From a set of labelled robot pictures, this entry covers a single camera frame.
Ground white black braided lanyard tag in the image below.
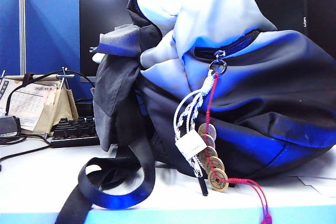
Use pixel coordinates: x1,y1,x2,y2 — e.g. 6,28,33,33
174,69,219,197

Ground beige desk calendar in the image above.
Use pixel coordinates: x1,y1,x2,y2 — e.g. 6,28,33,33
0,74,79,135

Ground small black device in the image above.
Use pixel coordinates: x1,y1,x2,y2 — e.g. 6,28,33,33
75,99,95,119

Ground black power adapter box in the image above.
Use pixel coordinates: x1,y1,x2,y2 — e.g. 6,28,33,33
0,115,22,138

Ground black monitor with white logo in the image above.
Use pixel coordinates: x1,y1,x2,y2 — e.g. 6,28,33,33
300,0,336,61

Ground black keyboard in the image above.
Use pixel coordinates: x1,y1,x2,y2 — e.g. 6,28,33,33
49,116,101,149

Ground black monitor with grey bezel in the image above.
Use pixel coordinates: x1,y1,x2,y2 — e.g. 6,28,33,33
79,0,302,84

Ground dark gray clothes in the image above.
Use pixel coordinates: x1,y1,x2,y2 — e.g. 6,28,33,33
89,24,163,153

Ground blue partition with aluminium post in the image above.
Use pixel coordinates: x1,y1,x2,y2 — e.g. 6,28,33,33
0,0,80,78

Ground white paper sheet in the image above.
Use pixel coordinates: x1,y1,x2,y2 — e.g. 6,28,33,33
293,147,336,199

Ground small metal T-shaped stand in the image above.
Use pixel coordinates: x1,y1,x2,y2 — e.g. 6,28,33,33
56,67,76,91

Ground grey and navy backpack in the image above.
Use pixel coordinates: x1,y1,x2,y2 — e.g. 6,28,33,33
54,0,336,224

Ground brass coin charm red cord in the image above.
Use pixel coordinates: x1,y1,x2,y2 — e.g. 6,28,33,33
197,72,274,224

